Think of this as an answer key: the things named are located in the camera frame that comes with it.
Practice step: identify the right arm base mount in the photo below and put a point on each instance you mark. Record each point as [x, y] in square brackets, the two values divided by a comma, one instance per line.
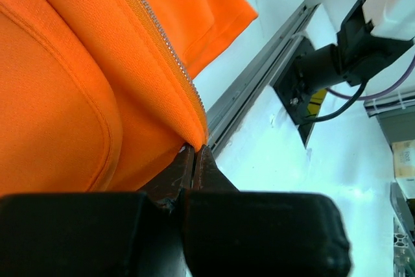
[307, 71]

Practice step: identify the aluminium frame rail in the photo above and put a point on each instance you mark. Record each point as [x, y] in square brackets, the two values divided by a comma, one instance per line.
[229, 110]

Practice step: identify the cardboard box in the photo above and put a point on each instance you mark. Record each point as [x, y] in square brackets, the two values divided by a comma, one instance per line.
[403, 153]

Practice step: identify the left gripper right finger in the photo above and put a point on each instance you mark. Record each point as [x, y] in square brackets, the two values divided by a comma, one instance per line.
[206, 175]

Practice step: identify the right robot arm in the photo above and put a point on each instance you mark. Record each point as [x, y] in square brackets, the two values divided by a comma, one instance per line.
[373, 35]

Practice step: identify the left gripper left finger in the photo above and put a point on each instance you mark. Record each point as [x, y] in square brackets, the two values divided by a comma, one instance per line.
[165, 188]

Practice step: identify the orange zip jacket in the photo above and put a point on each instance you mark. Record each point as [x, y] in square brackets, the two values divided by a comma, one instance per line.
[98, 95]

